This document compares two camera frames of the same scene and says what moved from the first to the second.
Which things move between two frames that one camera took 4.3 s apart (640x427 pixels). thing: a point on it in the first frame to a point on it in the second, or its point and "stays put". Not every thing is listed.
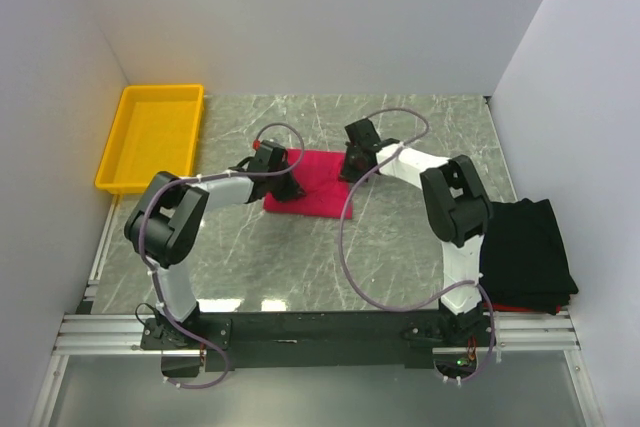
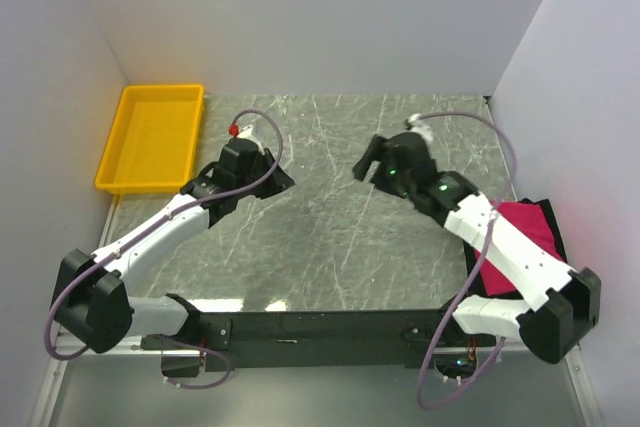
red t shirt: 318,173 to 531,221
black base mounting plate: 328,340 stays put
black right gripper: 347,174 to 374,152
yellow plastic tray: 156,129 stays put
